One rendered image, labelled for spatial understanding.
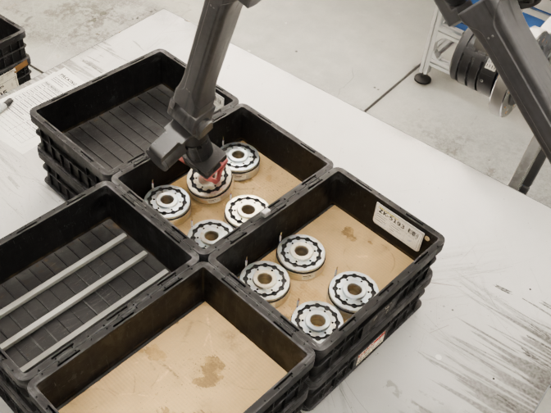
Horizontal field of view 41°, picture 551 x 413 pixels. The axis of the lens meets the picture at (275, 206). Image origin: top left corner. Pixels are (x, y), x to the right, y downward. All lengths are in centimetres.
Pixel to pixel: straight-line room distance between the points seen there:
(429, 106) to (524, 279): 173
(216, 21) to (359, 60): 247
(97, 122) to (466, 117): 198
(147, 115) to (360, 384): 85
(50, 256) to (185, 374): 40
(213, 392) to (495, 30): 79
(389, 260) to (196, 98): 55
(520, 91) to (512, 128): 244
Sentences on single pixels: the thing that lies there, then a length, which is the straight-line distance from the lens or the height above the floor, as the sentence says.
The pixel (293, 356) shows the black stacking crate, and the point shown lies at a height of 89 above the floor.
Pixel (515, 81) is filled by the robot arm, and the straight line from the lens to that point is 102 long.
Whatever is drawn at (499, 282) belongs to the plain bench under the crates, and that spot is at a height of 70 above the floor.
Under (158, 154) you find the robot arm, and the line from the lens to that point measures 145.
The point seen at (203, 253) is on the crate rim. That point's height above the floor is 93.
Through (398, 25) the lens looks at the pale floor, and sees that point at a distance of 397.
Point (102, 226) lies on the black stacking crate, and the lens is 164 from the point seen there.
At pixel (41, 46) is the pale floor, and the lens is 370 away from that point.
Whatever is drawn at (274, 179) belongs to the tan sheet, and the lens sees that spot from 174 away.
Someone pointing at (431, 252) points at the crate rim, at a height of 93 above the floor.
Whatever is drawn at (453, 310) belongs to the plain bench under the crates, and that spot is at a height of 70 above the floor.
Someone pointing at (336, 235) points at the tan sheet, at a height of 83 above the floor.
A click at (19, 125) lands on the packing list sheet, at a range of 212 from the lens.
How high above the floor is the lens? 202
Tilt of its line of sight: 46 degrees down
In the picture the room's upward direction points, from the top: 6 degrees clockwise
